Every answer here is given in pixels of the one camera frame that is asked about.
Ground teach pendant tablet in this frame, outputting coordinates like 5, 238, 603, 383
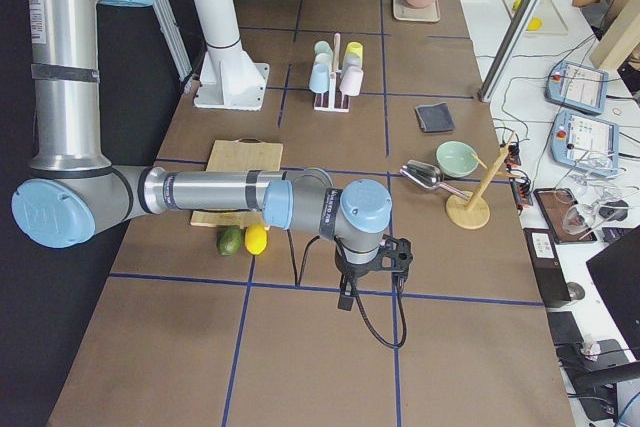
550, 109, 620, 177
545, 60, 609, 115

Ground wooden mug tree stand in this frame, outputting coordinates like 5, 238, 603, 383
446, 145, 509, 230

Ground yellow cup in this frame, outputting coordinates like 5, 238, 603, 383
345, 41, 364, 59

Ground far teach pendant tablet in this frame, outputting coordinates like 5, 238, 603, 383
545, 60, 609, 115

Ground yellow fruit on tray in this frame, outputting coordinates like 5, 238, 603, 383
526, 18, 543, 31

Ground cream tray with fruit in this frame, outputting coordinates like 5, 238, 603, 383
501, 0, 568, 35

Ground brown tablet device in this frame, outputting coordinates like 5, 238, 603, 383
533, 188, 597, 245

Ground black laptop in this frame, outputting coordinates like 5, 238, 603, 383
586, 227, 640, 352

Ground grey folded cloth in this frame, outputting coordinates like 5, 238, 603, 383
415, 102, 455, 133

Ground yellow lemon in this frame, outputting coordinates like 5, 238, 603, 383
244, 224, 268, 255

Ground aluminium frame post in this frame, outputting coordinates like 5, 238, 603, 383
478, 0, 541, 103

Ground white wire cup rack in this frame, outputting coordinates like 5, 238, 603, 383
309, 33, 341, 112

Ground grey white cup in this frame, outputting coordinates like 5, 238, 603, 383
342, 52, 362, 73

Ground mint green bowl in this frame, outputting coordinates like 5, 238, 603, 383
436, 141, 478, 178

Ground metal scoop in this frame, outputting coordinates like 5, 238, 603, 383
400, 160, 470, 201

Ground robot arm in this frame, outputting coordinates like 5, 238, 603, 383
11, 0, 412, 310

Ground mint green cup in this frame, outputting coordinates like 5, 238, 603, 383
314, 40, 333, 58

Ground near teach pendant tablet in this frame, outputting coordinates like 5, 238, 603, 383
550, 109, 620, 177

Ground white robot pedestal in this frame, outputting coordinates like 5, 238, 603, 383
193, 0, 270, 111

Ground safety glasses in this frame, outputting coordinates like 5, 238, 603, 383
562, 201, 610, 240

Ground pink cup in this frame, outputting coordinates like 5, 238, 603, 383
340, 66, 364, 97

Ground wooden cutting board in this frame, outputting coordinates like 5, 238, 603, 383
190, 139, 283, 229

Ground black computer mouse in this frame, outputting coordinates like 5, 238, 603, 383
598, 200, 630, 221

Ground green avocado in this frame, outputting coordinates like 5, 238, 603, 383
217, 226, 243, 256

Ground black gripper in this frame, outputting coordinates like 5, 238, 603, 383
334, 235, 413, 310

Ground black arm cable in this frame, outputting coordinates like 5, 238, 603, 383
289, 231, 409, 349

